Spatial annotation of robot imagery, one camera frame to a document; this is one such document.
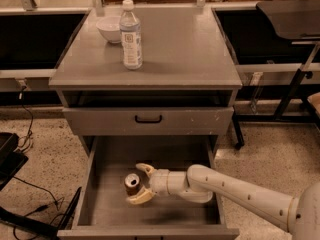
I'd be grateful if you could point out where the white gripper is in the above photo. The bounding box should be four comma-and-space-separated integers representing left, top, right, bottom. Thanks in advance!
126, 163, 170, 205

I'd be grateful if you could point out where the orange soda can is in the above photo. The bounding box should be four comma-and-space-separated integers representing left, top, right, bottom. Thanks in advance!
124, 173, 141, 196

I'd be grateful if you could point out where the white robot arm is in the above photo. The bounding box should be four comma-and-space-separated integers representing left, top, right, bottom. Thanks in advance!
124, 163, 320, 240

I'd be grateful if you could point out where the open grey middle drawer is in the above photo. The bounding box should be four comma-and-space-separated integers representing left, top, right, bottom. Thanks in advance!
58, 136, 239, 240

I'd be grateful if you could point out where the grey top drawer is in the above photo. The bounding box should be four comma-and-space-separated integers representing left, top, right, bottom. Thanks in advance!
63, 107, 233, 136

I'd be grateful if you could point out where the grey drawer cabinet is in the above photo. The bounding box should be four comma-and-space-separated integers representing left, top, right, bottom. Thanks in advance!
50, 5, 242, 151

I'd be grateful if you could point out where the black equipment base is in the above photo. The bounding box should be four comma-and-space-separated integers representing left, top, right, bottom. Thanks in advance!
0, 132, 81, 240

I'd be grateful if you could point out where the clear plastic water bottle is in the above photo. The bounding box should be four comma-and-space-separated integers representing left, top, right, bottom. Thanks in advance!
119, 0, 142, 70

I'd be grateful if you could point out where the white ceramic bowl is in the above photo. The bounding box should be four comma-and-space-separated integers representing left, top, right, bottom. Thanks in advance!
96, 16, 121, 43

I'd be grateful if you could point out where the black drawer handle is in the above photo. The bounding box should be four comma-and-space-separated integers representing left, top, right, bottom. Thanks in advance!
134, 115, 163, 124

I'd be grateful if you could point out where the black floor cable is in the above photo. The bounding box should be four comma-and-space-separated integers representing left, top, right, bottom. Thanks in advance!
16, 85, 35, 152

